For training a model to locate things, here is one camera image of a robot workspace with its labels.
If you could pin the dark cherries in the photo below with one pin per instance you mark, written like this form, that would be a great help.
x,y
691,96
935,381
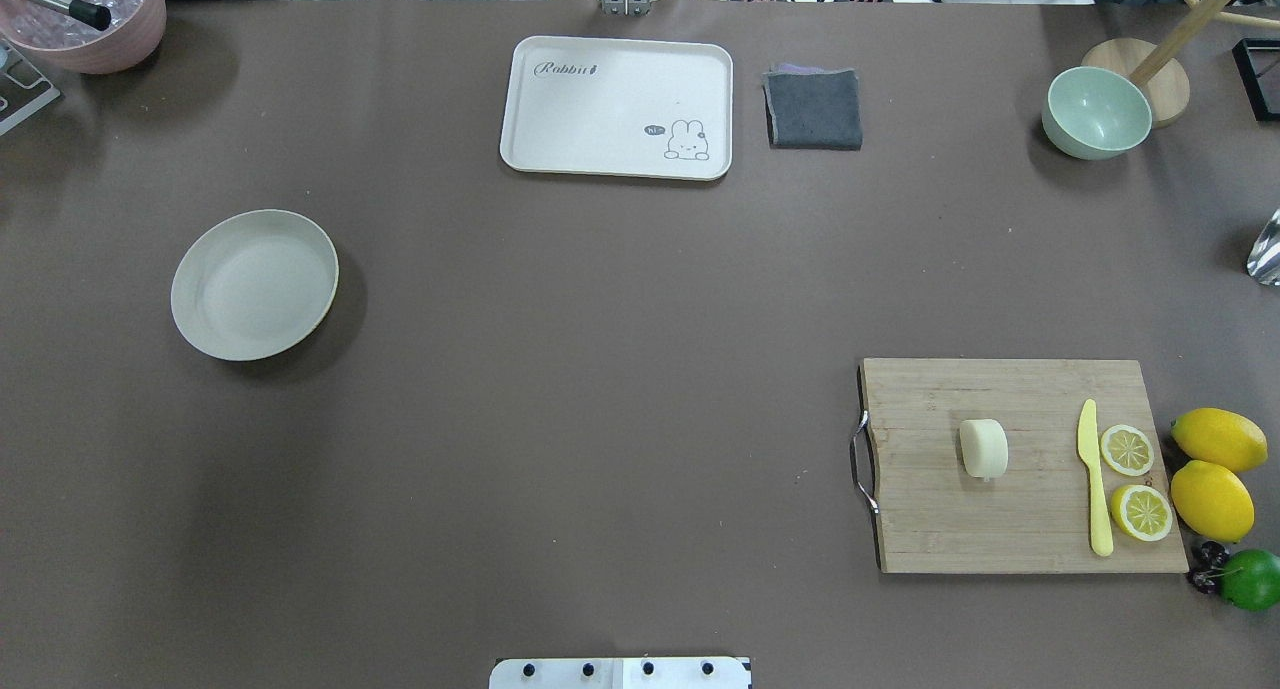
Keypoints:
x,y
1209,559

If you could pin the beige round plate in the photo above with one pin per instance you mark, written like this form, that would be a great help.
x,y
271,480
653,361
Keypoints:
x,y
254,285

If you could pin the lower lemon half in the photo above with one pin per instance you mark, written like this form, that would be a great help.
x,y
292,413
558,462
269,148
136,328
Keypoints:
x,y
1141,512

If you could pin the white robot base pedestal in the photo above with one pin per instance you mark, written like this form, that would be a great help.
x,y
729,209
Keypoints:
x,y
623,672

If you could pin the upper lemon half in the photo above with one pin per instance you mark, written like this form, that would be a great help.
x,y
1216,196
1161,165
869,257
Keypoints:
x,y
1127,450

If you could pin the lemon half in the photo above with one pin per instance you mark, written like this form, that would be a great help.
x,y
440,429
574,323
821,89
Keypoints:
x,y
1141,512
1127,450

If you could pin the whole lemon near lime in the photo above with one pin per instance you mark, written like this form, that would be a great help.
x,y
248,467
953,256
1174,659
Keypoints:
x,y
1213,501

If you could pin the cream rabbit tray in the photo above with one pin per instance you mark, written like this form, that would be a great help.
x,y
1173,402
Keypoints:
x,y
619,108

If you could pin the mint green bowl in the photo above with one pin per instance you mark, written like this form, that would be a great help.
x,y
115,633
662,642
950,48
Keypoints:
x,y
1092,113

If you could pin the green lime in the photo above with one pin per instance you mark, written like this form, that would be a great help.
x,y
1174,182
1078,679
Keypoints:
x,y
1250,580

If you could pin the metal scoop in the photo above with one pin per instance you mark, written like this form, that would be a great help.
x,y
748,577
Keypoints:
x,y
1262,263

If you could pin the wooden cup rack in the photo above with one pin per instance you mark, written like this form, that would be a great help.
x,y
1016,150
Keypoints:
x,y
1154,68

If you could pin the whole lemon outer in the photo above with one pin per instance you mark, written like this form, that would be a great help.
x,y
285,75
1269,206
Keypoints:
x,y
1221,437

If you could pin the bamboo cutting board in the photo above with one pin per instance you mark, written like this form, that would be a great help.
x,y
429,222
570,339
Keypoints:
x,y
934,518

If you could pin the pink bowl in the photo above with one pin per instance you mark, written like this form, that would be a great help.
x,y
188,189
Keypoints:
x,y
88,36

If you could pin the grey folded cloth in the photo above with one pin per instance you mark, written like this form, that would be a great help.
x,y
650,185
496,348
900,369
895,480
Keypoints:
x,y
813,108

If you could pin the yellow plastic knife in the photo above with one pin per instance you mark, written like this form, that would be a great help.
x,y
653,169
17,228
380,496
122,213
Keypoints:
x,y
1088,451

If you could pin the black pestle in bowl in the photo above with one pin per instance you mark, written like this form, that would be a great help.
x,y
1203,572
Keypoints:
x,y
95,16

